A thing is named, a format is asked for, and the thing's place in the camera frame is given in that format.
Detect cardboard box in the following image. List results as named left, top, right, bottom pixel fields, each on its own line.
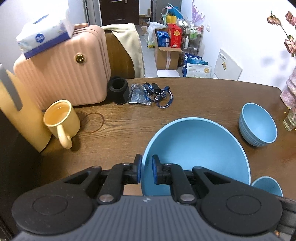
left=154, top=39, right=182, bottom=70

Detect white plastic bag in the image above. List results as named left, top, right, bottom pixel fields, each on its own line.
left=147, top=22, right=166, bottom=48

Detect white stool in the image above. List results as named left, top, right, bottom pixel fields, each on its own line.
left=157, top=70, right=180, bottom=78

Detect yellow ceramic mug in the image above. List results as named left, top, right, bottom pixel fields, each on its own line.
left=43, top=100, right=80, bottom=150

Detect blue white bag stack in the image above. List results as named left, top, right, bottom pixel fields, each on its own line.
left=182, top=53, right=212, bottom=78

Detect black cylindrical cup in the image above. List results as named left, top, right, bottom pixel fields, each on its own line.
left=108, top=76, right=130, bottom=105

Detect beige cloth on chair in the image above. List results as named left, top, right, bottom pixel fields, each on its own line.
left=102, top=23, right=144, bottom=78

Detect pink wrapped vase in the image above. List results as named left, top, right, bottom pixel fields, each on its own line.
left=280, top=67, right=296, bottom=109

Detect wooden chair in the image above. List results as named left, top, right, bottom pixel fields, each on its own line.
left=105, top=30, right=135, bottom=79

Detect clear plastic packet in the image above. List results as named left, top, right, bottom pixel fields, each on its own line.
left=127, top=83, right=151, bottom=105

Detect tissue pack on suitcase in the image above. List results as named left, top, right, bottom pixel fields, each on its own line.
left=16, top=7, right=74, bottom=59

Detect pink ribbed suitcase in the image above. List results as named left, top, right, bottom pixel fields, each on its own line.
left=14, top=24, right=111, bottom=110

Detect yellow kettle with grey handle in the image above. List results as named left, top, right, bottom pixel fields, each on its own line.
left=1, top=66, right=51, bottom=152

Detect red box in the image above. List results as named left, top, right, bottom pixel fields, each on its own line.
left=167, top=24, right=182, bottom=48

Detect dark wooden door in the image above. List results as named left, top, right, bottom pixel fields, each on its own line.
left=99, top=0, right=139, bottom=26

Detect clear drinking glass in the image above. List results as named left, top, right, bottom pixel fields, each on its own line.
left=283, top=108, right=296, bottom=132

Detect large blue bowl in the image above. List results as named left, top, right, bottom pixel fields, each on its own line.
left=140, top=117, right=251, bottom=196
left=251, top=176, right=283, bottom=197

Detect dried pink roses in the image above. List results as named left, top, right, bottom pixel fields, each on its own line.
left=267, top=11, right=295, bottom=58

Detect small blue bowl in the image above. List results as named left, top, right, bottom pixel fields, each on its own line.
left=239, top=103, right=278, bottom=147

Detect blue box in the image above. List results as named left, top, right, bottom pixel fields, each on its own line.
left=156, top=31, right=170, bottom=47

